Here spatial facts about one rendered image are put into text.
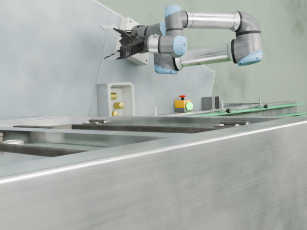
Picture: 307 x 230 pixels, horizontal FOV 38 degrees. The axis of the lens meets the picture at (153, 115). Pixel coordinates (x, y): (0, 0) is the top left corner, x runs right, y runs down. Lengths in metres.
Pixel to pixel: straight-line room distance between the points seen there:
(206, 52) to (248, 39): 0.21
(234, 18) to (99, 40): 0.67
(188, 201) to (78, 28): 1.74
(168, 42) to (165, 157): 1.34
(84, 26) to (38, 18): 0.26
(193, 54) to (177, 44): 0.38
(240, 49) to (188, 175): 1.61
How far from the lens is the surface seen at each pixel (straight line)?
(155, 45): 1.81
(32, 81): 2.01
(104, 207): 0.42
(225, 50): 2.13
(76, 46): 2.17
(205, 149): 0.54
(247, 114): 3.09
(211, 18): 2.01
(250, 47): 2.09
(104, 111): 2.19
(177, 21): 1.92
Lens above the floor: 2.44
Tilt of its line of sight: 42 degrees down
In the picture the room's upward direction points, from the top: 90 degrees clockwise
